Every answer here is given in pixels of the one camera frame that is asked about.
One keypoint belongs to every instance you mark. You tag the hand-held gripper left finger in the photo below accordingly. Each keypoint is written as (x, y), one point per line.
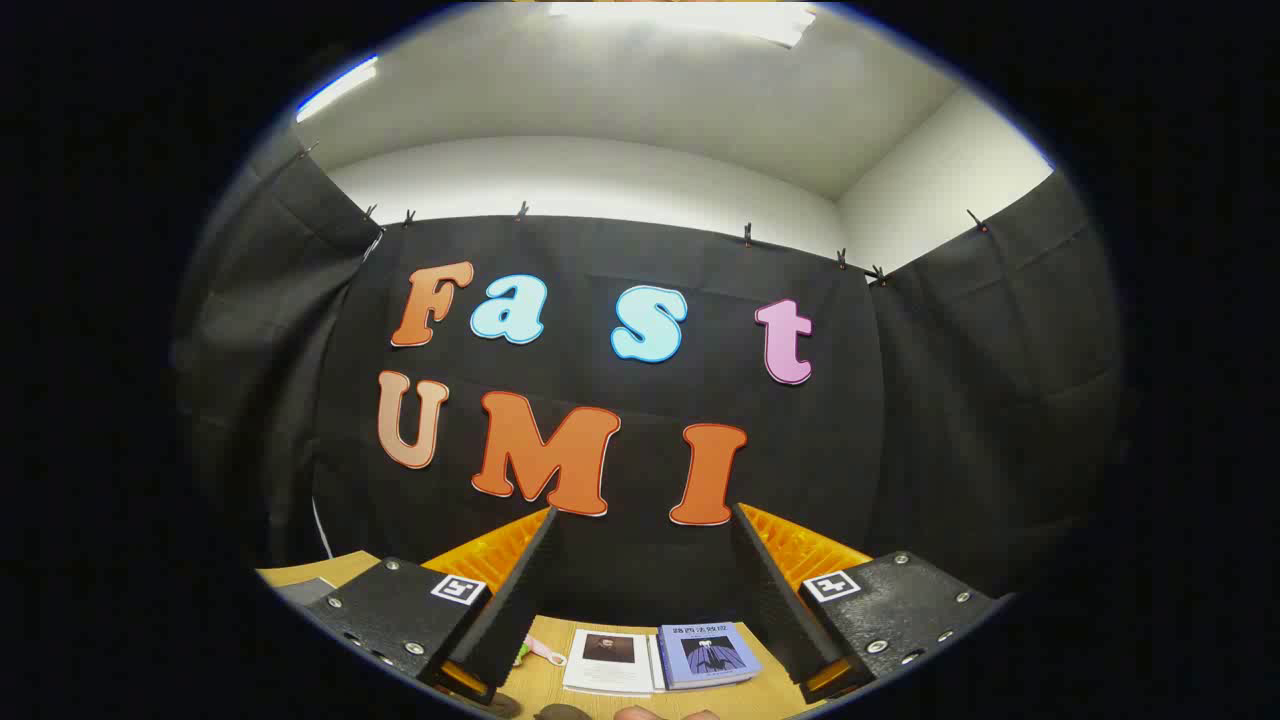
(520, 590)

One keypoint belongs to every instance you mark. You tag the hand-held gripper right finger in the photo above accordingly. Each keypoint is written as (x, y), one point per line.
(775, 590)

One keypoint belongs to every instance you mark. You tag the pink starfish plush toy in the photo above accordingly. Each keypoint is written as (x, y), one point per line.
(545, 652)

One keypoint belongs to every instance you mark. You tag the blue cover book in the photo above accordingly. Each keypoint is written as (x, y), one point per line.
(705, 655)

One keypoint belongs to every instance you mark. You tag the white portrait book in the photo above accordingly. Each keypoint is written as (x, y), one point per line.
(610, 670)

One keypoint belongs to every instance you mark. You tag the row of black cloth clips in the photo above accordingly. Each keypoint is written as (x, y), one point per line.
(747, 235)

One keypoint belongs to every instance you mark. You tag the ceiling light panel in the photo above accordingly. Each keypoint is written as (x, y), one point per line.
(690, 15)
(335, 90)

